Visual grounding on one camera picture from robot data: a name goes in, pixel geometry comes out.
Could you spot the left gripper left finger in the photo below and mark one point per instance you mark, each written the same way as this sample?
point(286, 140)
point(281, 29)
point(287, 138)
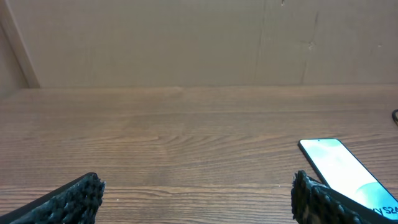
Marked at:
point(76, 202)

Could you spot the blue screen smartphone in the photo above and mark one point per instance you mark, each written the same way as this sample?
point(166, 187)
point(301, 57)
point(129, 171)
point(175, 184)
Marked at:
point(339, 169)

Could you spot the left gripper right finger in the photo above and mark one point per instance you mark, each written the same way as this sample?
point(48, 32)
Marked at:
point(314, 203)

